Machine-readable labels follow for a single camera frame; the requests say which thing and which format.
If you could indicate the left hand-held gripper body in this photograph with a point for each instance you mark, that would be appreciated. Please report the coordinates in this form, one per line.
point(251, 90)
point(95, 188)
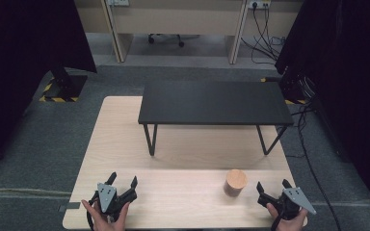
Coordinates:
point(107, 196)

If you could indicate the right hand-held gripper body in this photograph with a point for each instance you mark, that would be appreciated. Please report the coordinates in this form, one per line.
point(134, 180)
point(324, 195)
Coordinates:
point(291, 200)

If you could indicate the wooden cylinder block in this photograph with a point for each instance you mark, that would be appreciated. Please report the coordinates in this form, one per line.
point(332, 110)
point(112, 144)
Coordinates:
point(235, 183)

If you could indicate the person's right hand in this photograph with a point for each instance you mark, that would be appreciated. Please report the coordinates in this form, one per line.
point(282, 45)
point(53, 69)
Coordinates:
point(290, 224)

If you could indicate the person's left hand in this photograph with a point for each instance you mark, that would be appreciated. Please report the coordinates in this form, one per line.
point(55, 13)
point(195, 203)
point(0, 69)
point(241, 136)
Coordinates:
point(104, 221)

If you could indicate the grey tape strip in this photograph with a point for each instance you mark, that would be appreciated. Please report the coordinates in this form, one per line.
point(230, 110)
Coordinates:
point(70, 206)

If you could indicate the black metal riser shelf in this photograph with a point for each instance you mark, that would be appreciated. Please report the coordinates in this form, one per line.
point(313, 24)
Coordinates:
point(214, 102)

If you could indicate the black stand base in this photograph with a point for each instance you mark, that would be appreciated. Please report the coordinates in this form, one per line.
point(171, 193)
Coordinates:
point(65, 85)
point(290, 86)

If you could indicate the black curtain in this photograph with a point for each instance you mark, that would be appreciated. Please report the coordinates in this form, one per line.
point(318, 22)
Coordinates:
point(16, 70)
point(350, 80)

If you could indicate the black office chair base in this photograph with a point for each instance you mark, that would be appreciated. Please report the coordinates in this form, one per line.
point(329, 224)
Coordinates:
point(176, 39)

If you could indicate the beige office desk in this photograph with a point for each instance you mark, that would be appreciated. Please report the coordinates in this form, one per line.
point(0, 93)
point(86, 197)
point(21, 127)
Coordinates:
point(176, 19)

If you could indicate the white wall socket strip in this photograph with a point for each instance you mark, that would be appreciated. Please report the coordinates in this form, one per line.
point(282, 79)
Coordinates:
point(118, 2)
point(258, 4)

